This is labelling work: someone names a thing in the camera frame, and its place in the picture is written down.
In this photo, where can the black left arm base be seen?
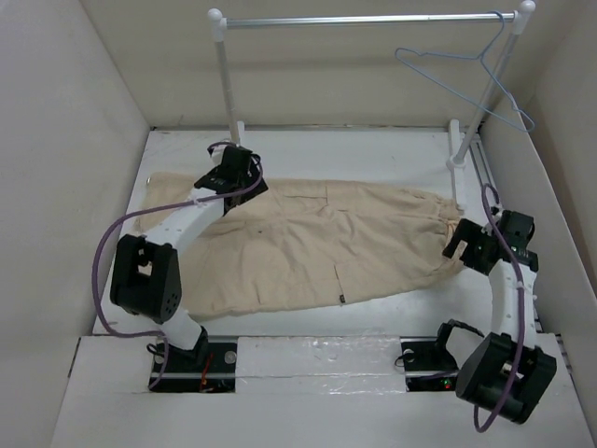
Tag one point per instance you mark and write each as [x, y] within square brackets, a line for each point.
[216, 374]

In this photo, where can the aluminium side rail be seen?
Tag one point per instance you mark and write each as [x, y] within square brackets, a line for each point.
[485, 168]

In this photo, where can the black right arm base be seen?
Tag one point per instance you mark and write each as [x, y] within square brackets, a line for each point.
[428, 365]

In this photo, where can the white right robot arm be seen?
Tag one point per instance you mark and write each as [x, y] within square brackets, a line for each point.
[508, 373]

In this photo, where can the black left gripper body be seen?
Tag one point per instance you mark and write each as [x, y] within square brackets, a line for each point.
[251, 193]

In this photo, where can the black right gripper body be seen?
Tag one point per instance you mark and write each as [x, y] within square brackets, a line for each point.
[473, 233]

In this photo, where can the blue wire hanger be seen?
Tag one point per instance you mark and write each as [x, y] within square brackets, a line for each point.
[404, 55]

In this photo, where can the beige trousers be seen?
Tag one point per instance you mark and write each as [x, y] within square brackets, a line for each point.
[313, 243]

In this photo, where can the white metal clothes rack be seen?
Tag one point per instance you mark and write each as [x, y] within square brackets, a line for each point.
[340, 71]

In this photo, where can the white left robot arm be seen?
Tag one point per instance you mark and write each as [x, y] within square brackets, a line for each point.
[146, 279]

